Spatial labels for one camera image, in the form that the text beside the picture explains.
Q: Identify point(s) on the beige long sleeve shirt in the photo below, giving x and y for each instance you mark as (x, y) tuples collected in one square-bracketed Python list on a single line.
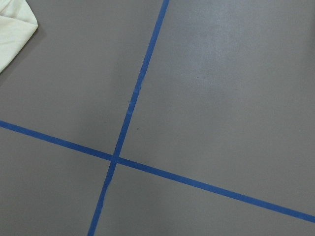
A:
[(17, 25)]

